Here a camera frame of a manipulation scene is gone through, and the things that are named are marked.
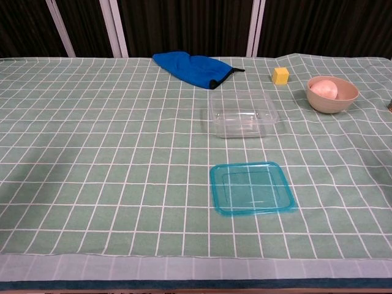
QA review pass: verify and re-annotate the clear plastic container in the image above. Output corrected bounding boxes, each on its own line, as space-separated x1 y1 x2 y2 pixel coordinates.
208 89 280 139

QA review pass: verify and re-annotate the translucent blue square lid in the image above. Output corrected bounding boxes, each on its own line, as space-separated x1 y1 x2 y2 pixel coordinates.
209 161 299 217

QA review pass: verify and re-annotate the blue cloth pouch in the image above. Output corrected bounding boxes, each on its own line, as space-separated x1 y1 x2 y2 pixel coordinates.
152 50 246 91

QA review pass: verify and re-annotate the green checked tablecloth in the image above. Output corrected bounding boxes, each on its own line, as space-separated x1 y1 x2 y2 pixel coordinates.
0 53 392 281

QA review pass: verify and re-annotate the yellow cube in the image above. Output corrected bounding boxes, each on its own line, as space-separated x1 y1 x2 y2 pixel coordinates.
272 67 290 85

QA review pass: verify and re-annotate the dark pleated curtain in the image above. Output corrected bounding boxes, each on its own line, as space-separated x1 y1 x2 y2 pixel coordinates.
0 0 392 59

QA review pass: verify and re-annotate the pink ball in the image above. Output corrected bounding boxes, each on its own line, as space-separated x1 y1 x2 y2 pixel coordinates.
309 80 339 100

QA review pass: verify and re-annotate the beige bowl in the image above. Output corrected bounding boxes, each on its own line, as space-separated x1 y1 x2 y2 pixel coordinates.
306 76 360 115

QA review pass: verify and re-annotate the white metal frame post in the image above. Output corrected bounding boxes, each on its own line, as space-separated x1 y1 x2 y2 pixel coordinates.
99 0 129 58
45 0 77 58
246 0 266 58

